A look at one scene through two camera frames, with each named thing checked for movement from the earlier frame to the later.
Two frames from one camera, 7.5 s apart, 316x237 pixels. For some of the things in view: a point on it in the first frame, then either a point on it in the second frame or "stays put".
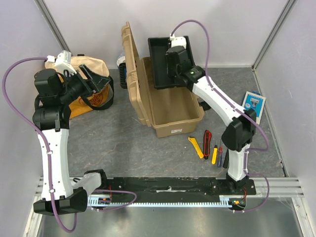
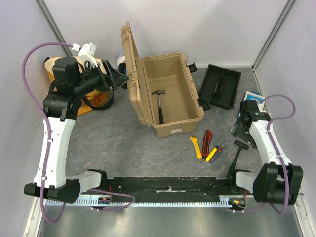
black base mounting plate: (174, 189) stays put
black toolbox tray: (158, 47) to (220, 86)
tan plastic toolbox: (173, 112) stays put
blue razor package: (254, 100) stays put
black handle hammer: (225, 164) to (161, 114)
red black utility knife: (207, 142) stays put
